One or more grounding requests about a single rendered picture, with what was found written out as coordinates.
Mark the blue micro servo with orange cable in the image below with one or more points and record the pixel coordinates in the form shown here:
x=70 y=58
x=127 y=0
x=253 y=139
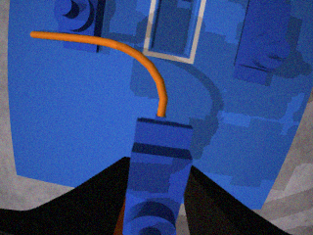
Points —
x=160 y=159

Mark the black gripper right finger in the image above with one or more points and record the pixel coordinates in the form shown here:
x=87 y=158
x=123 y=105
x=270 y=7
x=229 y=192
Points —
x=213 y=211

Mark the blue flat deck plate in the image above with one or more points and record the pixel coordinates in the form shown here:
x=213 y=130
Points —
x=238 y=71

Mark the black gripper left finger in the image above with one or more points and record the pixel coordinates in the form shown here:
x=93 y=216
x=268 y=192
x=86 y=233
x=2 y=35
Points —
x=92 y=208

